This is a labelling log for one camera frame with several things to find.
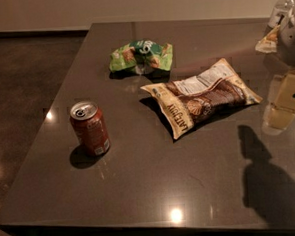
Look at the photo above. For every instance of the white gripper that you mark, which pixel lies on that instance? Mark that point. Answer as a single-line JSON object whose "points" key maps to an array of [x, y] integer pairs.
{"points": [[292, 42]]}

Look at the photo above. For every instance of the red coke can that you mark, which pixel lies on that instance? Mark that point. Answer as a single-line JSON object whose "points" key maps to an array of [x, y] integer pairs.
{"points": [[89, 126]]}

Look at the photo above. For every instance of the small yellow snack packet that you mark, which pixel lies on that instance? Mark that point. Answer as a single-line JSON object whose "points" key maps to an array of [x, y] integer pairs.
{"points": [[268, 44]]}

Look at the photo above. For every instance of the clear plastic water bottle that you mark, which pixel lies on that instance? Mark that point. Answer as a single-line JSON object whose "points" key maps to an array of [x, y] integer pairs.
{"points": [[279, 11]]}

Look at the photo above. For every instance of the brown and cream chip bag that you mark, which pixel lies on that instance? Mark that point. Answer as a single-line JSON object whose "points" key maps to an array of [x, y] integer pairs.
{"points": [[188, 102]]}

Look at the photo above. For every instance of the green chip bag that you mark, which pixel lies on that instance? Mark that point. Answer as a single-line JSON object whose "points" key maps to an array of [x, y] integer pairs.
{"points": [[141, 57]]}

